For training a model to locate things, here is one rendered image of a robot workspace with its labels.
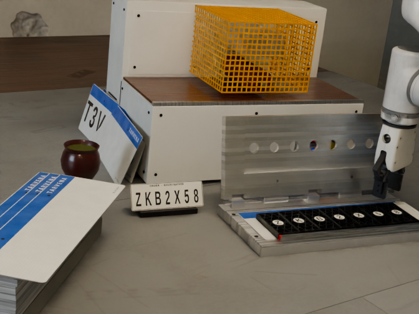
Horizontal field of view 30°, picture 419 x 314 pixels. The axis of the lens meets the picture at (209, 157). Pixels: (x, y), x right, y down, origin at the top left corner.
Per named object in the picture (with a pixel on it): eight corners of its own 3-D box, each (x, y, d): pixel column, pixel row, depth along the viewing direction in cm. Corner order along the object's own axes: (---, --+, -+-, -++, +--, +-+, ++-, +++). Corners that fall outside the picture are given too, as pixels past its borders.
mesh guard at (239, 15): (221, 93, 178) (229, 20, 173) (188, 70, 196) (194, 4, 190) (307, 92, 188) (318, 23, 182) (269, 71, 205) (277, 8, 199)
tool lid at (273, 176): (225, 116, 161) (221, 116, 162) (224, 207, 163) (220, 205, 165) (399, 113, 179) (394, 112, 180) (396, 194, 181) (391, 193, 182)
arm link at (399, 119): (409, 117, 163) (406, 130, 164) (428, 109, 170) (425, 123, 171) (374, 106, 168) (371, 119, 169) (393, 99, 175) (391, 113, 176)
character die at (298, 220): (298, 237, 154) (299, 231, 154) (276, 216, 163) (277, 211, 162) (320, 235, 156) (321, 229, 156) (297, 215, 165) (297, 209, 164)
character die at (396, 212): (399, 227, 164) (400, 222, 164) (373, 208, 173) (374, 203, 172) (418, 225, 166) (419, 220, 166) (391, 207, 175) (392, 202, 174)
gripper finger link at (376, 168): (377, 159, 166) (376, 180, 169) (395, 142, 170) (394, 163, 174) (372, 157, 167) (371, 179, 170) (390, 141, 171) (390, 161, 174)
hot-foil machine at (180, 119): (145, 187, 176) (159, 19, 163) (96, 131, 210) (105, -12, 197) (415, 172, 206) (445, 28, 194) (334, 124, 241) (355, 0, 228)
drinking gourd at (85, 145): (57, 199, 164) (59, 150, 160) (60, 184, 172) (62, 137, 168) (98, 202, 165) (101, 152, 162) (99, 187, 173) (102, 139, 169)
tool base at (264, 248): (260, 256, 149) (262, 240, 148) (216, 213, 167) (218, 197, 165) (443, 238, 167) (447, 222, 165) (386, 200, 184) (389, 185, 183)
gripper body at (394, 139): (404, 126, 164) (395, 176, 168) (426, 118, 171) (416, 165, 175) (373, 117, 168) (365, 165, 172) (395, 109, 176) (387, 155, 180)
